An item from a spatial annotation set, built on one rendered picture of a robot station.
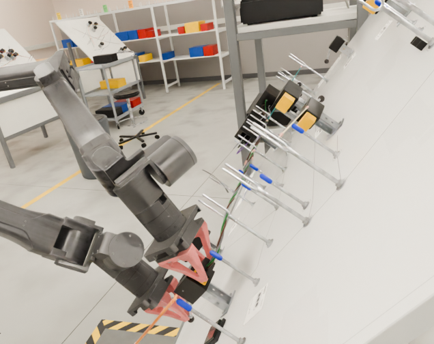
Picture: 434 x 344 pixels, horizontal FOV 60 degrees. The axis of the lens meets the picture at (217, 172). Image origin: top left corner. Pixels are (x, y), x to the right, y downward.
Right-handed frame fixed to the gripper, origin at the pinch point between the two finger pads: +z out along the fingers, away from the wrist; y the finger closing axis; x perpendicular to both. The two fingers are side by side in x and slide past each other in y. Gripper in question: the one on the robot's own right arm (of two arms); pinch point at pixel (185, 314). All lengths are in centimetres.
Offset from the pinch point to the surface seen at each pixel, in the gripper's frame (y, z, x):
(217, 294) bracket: 1.0, 0.0, -9.6
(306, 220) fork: 2.8, -2.2, -32.5
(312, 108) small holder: 26.7, -8.2, -34.8
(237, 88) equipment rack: 95, -18, 8
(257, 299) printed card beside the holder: -5.5, -0.1, -22.9
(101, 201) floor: 188, -35, 242
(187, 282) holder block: -1.9, -6.2, -10.6
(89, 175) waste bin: 231, -65, 277
